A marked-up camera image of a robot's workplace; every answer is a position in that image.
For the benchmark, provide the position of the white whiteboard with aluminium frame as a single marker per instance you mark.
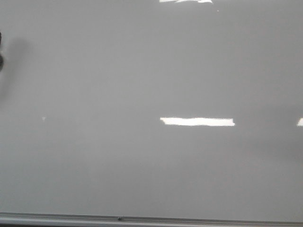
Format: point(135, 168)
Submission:
point(166, 113)

